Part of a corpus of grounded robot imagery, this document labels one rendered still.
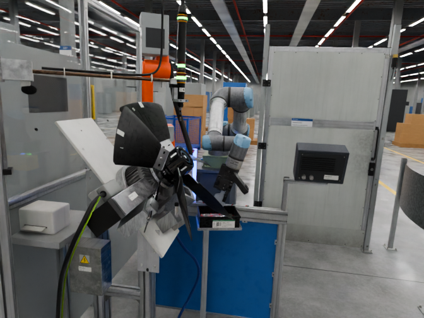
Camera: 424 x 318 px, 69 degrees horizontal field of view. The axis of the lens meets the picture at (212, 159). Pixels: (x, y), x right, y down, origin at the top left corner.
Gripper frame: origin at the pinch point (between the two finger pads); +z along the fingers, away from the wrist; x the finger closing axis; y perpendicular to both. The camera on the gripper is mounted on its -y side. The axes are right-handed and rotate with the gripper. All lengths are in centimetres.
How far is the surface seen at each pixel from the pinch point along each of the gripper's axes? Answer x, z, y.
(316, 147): -31, -39, -36
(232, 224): -12.3, 11.7, -8.4
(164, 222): 16.1, 10.5, 21.0
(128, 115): 32, -32, 44
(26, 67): 38, -36, 82
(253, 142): -910, 77, -26
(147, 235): 26.9, 13.3, 24.1
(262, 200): -178, 42, -38
